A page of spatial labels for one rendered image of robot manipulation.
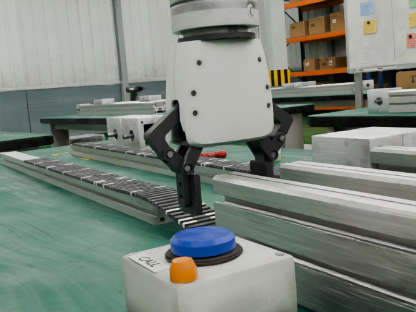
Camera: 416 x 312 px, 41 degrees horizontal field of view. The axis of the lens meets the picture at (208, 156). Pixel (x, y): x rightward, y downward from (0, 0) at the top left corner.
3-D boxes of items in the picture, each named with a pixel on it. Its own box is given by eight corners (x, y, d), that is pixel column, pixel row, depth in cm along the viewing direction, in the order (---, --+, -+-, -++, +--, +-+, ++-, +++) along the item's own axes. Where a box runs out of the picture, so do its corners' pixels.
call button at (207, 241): (161, 264, 35) (158, 232, 35) (215, 249, 37) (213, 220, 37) (192, 280, 32) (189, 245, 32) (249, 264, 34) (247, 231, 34)
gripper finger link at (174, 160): (182, 143, 55) (187, 210, 56) (151, 147, 53) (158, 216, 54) (197, 145, 52) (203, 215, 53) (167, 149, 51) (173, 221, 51)
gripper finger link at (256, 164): (271, 131, 60) (275, 192, 61) (246, 134, 59) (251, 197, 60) (290, 132, 58) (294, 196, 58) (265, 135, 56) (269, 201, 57)
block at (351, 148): (299, 219, 66) (294, 138, 64) (375, 200, 72) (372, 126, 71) (356, 233, 58) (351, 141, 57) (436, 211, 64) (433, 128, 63)
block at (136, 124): (116, 153, 153) (112, 119, 152) (153, 148, 159) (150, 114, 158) (132, 155, 145) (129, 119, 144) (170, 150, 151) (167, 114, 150)
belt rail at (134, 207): (1, 164, 151) (0, 153, 150) (17, 161, 153) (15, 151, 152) (153, 225, 68) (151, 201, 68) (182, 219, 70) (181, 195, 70)
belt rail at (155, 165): (70, 155, 160) (69, 144, 160) (84, 153, 162) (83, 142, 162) (278, 199, 78) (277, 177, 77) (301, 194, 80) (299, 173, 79)
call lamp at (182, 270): (165, 278, 31) (163, 257, 31) (189, 272, 31) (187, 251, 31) (177, 285, 29) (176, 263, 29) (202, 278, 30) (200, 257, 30)
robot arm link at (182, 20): (231, 11, 60) (233, 39, 60) (155, 11, 55) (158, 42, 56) (279, -3, 53) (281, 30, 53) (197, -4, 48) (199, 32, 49)
